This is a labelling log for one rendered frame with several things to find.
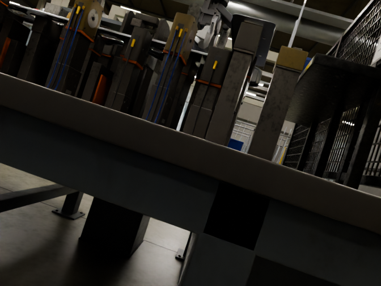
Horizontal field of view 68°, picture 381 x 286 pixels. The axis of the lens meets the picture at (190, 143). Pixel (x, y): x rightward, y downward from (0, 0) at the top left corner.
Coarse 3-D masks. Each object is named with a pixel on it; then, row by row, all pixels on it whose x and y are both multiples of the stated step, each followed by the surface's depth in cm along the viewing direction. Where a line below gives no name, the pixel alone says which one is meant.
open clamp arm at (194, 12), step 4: (192, 4) 89; (196, 4) 89; (192, 8) 89; (196, 8) 89; (200, 8) 90; (188, 12) 89; (192, 12) 89; (196, 12) 89; (200, 12) 90; (196, 16) 89; (196, 20) 89
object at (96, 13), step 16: (80, 0) 91; (96, 0) 93; (80, 16) 90; (96, 16) 96; (80, 32) 91; (64, 48) 92; (80, 48) 94; (64, 64) 90; (80, 64) 97; (64, 80) 91
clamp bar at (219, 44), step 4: (224, 24) 118; (224, 28) 118; (228, 28) 118; (224, 32) 122; (228, 32) 120; (220, 36) 120; (224, 36) 121; (228, 36) 122; (220, 40) 121; (224, 40) 121; (216, 44) 120; (220, 44) 121; (224, 44) 120; (224, 48) 121
